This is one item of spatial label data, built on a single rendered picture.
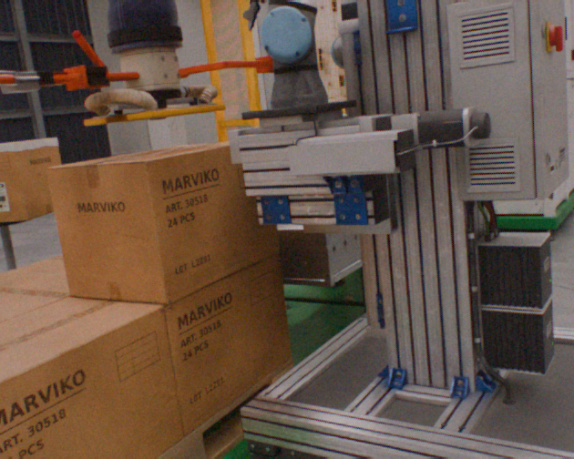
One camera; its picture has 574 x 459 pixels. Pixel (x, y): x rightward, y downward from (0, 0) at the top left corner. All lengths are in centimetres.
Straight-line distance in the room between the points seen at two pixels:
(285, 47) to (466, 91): 44
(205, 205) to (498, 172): 84
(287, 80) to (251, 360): 96
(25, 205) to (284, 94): 214
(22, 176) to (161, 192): 183
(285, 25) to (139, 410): 104
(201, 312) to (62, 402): 52
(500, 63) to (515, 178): 27
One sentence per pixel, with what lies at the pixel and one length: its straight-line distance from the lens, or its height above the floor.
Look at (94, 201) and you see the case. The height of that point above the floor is 84.
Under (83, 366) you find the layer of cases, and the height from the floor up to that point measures 49.
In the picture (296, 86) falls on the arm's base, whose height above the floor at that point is 109.
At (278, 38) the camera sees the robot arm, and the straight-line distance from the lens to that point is 150.
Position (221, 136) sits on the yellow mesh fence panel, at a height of 91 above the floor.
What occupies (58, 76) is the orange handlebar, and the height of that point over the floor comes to 118.
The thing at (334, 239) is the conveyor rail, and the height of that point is 56.
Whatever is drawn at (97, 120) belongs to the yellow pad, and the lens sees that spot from 200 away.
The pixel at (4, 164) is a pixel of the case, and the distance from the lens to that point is 354.
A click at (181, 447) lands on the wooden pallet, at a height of 12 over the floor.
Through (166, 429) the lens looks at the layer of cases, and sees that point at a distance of 186.
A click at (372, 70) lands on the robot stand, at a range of 173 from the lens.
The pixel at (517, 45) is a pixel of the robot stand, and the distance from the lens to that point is 156.
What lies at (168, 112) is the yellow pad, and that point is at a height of 106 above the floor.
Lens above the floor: 104
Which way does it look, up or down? 11 degrees down
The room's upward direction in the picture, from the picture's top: 7 degrees counter-clockwise
